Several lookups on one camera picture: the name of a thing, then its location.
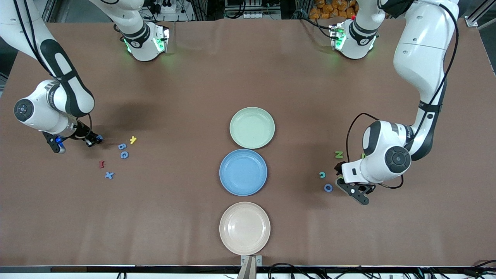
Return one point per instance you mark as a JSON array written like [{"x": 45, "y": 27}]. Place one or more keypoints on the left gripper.
[{"x": 338, "y": 168}]

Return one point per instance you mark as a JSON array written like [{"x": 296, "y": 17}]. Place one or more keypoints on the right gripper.
[{"x": 82, "y": 133}]

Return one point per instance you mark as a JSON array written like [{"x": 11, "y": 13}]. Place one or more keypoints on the green letter N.
[{"x": 339, "y": 155}]

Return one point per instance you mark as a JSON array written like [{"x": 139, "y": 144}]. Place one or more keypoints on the blue letter G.
[{"x": 124, "y": 155}]

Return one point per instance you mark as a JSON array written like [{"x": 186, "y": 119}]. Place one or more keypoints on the blue letter X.
[{"x": 109, "y": 175}]

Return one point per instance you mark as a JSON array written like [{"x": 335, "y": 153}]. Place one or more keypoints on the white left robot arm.
[{"x": 420, "y": 50}]

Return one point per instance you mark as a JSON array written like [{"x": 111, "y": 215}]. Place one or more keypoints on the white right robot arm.
[{"x": 37, "y": 116}]

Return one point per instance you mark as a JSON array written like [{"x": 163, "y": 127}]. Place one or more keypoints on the blue letter O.
[{"x": 324, "y": 188}]

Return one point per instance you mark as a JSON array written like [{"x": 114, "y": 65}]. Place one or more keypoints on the yellow letter K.
[{"x": 133, "y": 140}]

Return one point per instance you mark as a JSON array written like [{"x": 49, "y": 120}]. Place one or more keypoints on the brown table cover cloth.
[{"x": 348, "y": 232}]

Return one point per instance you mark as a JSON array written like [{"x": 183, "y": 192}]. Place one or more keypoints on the blue plate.
[{"x": 243, "y": 172}]

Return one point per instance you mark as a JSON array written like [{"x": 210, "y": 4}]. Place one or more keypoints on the light green plate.
[{"x": 252, "y": 128}]

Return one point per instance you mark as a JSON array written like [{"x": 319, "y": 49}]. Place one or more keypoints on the beige plate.
[{"x": 244, "y": 228}]

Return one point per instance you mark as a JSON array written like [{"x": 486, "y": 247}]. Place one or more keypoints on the white power strip black plugs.
[{"x": 170, "y": 8}]

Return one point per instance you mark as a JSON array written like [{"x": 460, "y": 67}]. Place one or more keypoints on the orange bags pile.
[{"x": 329, "y": 9}]

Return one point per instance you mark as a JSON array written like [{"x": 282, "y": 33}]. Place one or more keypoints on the grey metal camera bracket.
[{"x": 251, "y": 267}]

